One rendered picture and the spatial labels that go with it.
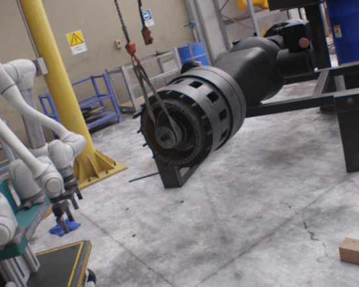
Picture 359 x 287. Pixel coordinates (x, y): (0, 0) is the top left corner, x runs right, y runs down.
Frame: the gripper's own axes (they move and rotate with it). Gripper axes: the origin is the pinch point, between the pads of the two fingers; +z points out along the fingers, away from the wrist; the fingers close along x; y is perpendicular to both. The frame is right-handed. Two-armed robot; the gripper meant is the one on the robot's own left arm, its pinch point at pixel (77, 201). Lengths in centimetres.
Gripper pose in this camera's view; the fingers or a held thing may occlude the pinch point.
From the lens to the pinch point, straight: 241.8
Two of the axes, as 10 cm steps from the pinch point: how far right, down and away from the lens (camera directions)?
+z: 2.9, 9.1, 3.0
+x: -0.7, -3.0, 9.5
